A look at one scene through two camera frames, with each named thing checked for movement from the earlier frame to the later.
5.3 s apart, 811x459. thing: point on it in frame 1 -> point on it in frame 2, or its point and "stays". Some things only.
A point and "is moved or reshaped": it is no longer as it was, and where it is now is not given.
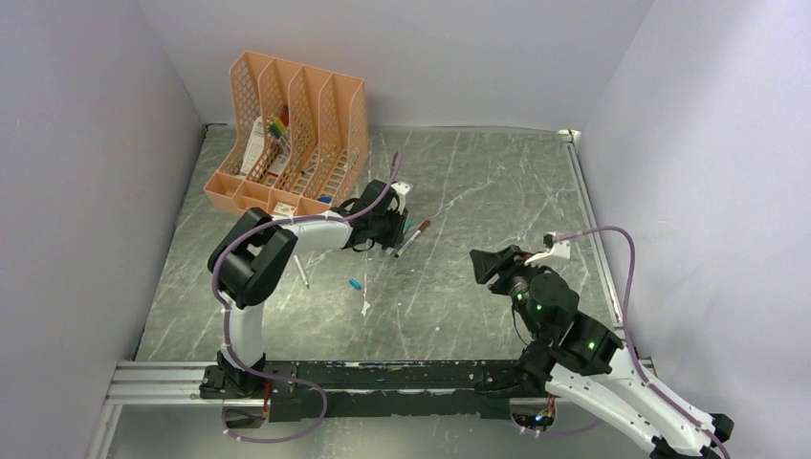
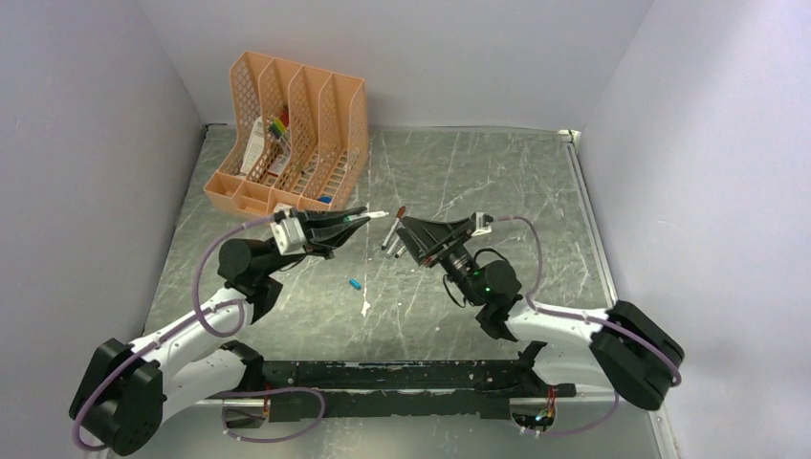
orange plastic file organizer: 298,141 stays
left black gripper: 396,238 -> 320,238
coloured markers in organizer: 278,125 stays
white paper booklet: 255,146 stays
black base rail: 377,389 stays
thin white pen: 301,271 is moved or reshaped
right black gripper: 510,260 -> 425,239
